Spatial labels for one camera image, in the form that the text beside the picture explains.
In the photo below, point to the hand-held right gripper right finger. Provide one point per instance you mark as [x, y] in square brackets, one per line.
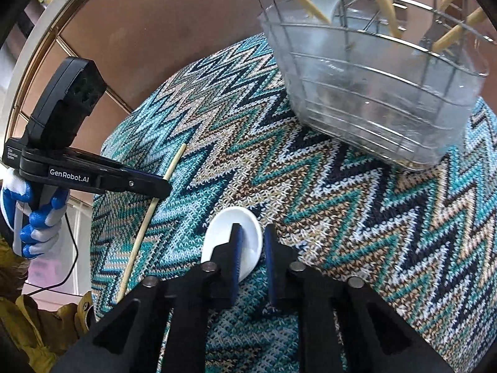
[271, 272]

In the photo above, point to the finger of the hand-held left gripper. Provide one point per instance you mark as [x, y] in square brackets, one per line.
[147, 186]

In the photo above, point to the white spoon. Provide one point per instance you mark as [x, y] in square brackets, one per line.
[248, 225]

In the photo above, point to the person's left forearm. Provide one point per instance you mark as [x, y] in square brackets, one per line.
[27, 318]

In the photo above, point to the zigzag knitted cloth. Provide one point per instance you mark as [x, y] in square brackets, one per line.
[271, 163]

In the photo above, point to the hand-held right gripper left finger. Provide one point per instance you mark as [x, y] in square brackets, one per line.
[237, 268]

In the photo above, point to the person's left hand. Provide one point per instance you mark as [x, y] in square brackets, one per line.
[42, 219]

